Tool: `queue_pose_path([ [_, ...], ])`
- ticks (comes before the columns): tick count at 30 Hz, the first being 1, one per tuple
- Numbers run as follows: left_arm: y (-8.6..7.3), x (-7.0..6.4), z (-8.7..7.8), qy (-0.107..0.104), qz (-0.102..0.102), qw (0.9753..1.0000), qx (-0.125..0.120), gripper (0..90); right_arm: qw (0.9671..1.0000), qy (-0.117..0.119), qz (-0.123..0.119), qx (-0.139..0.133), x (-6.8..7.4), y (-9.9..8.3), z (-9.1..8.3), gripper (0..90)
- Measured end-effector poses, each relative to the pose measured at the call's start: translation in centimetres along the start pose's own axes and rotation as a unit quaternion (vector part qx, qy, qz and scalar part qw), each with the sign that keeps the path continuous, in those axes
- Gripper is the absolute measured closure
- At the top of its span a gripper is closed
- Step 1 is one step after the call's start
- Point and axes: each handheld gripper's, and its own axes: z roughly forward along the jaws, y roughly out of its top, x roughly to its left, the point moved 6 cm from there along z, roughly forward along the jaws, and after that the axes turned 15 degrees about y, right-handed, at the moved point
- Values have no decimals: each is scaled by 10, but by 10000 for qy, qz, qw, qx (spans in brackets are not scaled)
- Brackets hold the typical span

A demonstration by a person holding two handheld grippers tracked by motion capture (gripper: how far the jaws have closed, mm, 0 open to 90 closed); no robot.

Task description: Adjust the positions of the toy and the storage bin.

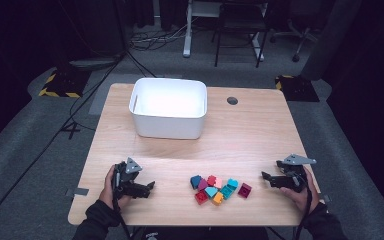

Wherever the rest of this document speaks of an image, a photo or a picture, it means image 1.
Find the light blue toy block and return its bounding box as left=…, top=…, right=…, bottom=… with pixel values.
left=204, top=186, right=219, bottom=199

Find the hand-held gripper cable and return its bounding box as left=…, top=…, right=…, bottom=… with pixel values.
left=293, top=179, right=314, bottom=240
left=112, top=168, right=133, bottom=240

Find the person's dark torso clothing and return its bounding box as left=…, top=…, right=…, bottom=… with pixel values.
left=126, top=226, right=271, bottom=240

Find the bundle of floor cables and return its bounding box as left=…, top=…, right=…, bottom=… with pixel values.
left=128, top=16, right=201, bottom=53

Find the dark blue toy block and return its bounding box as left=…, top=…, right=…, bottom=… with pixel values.
left=189, top=174, right=203, bottom=190

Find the white desk frame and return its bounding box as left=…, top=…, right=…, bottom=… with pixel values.
left=182, top=0, right=268, bottom=63

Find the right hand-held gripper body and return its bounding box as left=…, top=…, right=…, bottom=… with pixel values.
left=270, top=153, right=318, bottom=194

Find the long black floor cable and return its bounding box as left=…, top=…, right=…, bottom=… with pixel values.
left=0, top=49, right=129, bottom=240

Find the white plastic bin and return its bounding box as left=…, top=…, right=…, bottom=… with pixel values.
left=128, top=77, right=209, bottom=140

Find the maroon toy block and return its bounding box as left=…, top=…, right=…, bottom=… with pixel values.
left=237, top=182, right=253, bottom=199

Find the black stand with round base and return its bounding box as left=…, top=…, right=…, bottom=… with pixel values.
left=68, top=0, right=129, bottom=72

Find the yellow black striped base plate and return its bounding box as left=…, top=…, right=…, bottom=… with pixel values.
left=274, top=74, right=321, bottom=103
left=38, top=66, right=92, bottom=99

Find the orange toy block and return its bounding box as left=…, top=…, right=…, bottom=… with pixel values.
left=211, top=191, right=225, bottom=206

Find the office chair wheeled base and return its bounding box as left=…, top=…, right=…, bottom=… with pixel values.
left=269, top=18, right=319, bottom=63

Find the teal toy block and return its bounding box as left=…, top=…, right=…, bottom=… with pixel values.
left=219, top=185, right=236, bottom=201

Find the grey curtain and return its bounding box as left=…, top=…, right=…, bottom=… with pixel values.
left=300, top=0, right=363, bottom=81

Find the person's left hand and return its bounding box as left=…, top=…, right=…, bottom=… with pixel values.
left=98, top=164, right=133, bottom=211

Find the left hand-held gripper cable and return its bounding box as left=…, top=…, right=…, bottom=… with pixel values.
left=112, top=168, right=133, bottom=240

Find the large red toy block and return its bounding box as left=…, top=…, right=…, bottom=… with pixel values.
left=194, top=190, right=210, bottom=206

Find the black chair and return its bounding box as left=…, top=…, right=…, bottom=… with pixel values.
left=212, top=0, right=270, bottom=69

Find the person's right hand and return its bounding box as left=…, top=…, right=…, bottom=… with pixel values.
left=279, top=167, right=320, bottom=215

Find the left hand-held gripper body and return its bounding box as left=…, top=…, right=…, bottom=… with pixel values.
left=111, top=157, right=147, bottom=200

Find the right hand-held gripper cable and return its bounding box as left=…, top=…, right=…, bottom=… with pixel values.
left=293, top=179, right=314, bottom=240

